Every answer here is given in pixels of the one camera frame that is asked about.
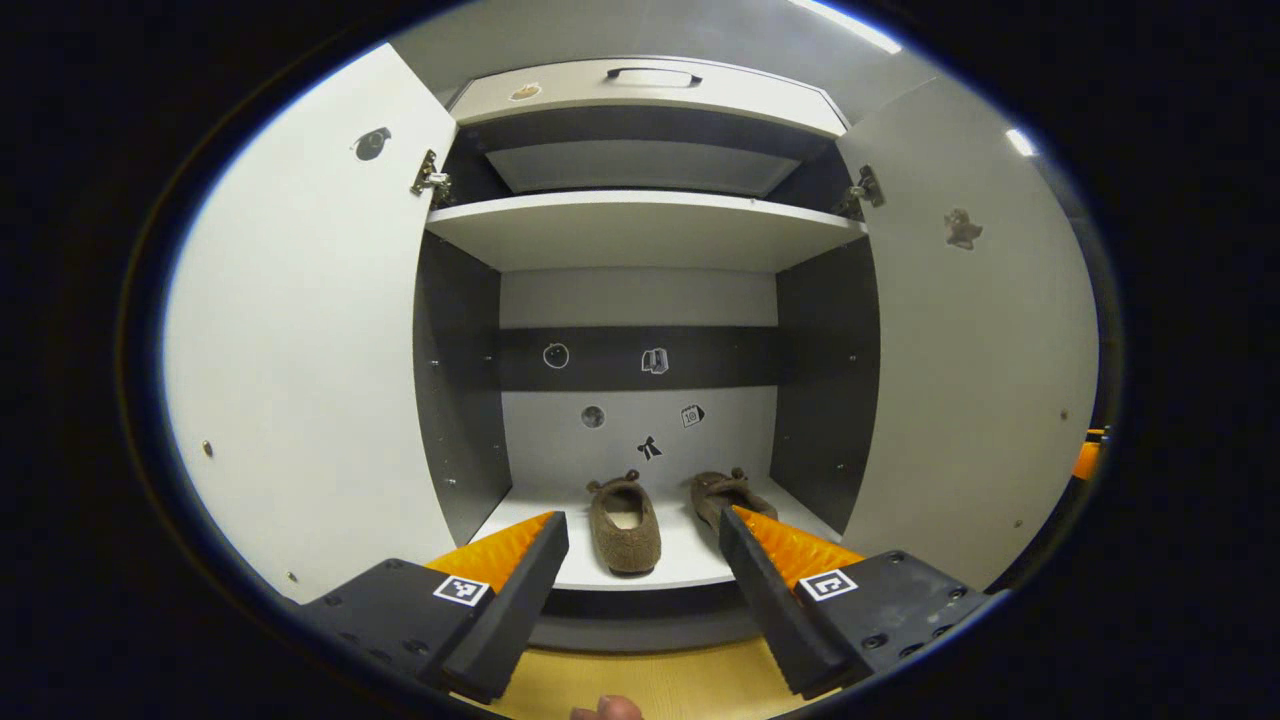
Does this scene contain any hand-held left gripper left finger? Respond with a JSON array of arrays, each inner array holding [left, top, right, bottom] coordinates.
[[300, 511, 571, 704]]

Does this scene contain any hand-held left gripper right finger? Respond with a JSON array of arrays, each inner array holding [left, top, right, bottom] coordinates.
[[718, 505, 1001, 701]]

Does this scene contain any brown fuzzy shoe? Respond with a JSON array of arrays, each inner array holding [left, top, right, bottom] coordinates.
[[586, 470, 663, 576], [690, 467, 779, 531]]

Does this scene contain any white shoe cabinet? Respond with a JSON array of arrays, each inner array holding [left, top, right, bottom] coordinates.
[[412, 57, 883, 651]]

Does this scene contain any metal door hinge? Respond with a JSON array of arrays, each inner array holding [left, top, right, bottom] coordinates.
[[838, 165, 886, 216], [410, 150, 453, 198]]

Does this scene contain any white cabinet shelf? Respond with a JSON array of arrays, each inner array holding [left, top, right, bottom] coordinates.
[[425, 190, 869, 273]]

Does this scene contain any white cabinet drawer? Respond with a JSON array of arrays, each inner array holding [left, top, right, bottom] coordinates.
[[447, 57, 849, 139]]

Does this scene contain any long ceiling light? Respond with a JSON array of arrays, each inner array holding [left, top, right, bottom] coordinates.
[[790, 0, 903, 54]]

